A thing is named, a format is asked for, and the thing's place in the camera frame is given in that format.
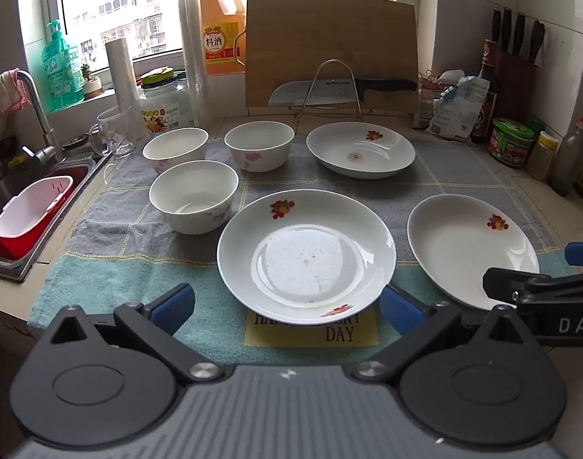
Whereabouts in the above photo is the white plastic packet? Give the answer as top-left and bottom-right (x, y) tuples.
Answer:
(425, 76), (490, 140)

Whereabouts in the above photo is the roll of clear plastic bags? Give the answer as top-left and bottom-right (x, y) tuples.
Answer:
(105, 38), (146, 144)

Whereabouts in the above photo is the bamboo cutting board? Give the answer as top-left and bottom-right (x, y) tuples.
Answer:
(244, 0), (419, 108)

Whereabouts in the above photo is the pink cloth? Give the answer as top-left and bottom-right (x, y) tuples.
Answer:
(0, 69), (31, 122)

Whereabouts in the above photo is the clear glass mug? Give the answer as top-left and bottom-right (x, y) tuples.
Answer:
(89, 105), (139, 156)

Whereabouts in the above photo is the steel sink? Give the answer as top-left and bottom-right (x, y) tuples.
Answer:
(0, 150), (110, 283)

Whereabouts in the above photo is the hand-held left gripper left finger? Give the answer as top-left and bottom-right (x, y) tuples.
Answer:
(33, 283), (227, 386)

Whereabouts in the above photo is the dark soy sauce bottle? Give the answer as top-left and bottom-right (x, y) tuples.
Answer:
(470, 39), (500, 143)

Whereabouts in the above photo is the white and orange packet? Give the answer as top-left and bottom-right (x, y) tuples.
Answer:
(418, 69), (464, 127)

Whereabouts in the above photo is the red-capped clear bottle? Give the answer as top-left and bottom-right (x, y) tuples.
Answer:
(550, 116), (583, 197)

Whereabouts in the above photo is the metal wire rack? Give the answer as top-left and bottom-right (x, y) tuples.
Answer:
(291, 59), (364, 130)

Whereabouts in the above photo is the green-lidded sauce jar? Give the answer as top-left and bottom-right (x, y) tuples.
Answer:
(487, 117), (534, 168)

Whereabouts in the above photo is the red plastic basin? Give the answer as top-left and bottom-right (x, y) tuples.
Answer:
(0, 163), (93, 261)

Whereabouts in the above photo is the yellow-lidded spice jar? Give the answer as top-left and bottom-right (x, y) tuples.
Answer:
(526, 131), (560, 181)

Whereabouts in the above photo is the white floral plate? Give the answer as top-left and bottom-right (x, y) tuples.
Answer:
(305, 122), (416, 180)
(407, 194), (541, 311)
(217, 190), (396, 319)

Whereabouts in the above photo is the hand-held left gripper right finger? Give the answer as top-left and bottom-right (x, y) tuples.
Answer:
(356, 283), (536, 386)

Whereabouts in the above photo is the white floral bowl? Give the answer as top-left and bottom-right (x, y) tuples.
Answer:
(224, 121), (295, 173)
(149, 160), (239, 236)
(142, 127), (210, 175)

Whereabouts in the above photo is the stack of clear plastic cups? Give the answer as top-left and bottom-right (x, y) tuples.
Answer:
(178, 0), (216, 125)

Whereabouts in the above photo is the grey and teal checkered towel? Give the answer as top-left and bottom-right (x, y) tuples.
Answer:
(28, 131), (576, 366)

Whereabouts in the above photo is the metal faucet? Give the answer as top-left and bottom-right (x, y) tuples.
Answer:
(16, 71), (67, 163)

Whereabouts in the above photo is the white plastic colander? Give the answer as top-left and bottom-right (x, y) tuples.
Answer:
(0, 176), (74, 240)

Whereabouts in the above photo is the orange cooking wine bottle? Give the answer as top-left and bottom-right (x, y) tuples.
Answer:
(199, 0), (248, 77)

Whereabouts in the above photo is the dark brown knife block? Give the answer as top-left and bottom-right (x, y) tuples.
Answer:
(492, 41), (536, 122)

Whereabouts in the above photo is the green dish soap bottle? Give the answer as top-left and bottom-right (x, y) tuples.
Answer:
(41, 20), (85, 106)

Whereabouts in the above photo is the black-handled kitchen knife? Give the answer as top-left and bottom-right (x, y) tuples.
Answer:
(267, 78), (418, 107)

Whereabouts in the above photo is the window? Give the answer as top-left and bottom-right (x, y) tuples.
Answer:
(18, 0), (397, 65)

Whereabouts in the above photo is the glass jar with green lid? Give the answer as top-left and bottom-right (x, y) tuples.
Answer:
(138, 68), (193, 133)

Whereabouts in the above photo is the small potted plant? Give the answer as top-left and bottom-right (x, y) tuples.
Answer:
(79, 63), (105, 101)

